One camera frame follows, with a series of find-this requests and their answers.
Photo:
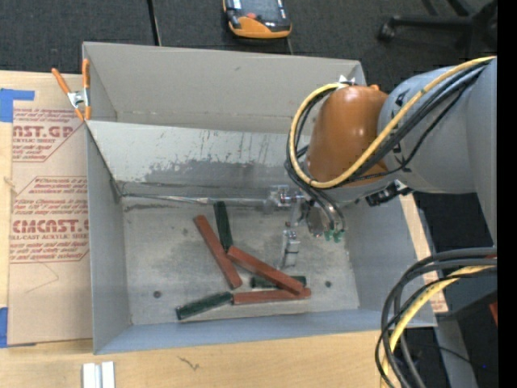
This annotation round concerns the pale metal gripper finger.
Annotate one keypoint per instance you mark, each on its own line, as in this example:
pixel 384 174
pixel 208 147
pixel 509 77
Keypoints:
pixel 287 198
pixel 291 243

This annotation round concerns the grey metal bin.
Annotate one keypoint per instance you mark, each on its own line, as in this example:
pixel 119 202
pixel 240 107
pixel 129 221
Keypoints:
pixel 169 257

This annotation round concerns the brown cardboard board, red print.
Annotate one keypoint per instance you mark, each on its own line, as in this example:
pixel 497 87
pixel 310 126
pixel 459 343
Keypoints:
pixel 48 289

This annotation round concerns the black cylinder on white bracket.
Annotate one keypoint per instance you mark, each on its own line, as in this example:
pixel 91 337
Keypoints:
pixel 383 195

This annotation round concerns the dark green flat block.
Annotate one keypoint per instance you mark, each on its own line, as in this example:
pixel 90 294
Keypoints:
pixel 223 225
pixel 261 283
pixel 204 304

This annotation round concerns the red-brown flat block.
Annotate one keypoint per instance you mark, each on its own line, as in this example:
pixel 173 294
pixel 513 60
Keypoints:
pixel 262 296
pixel 264 270
pixel 217 252

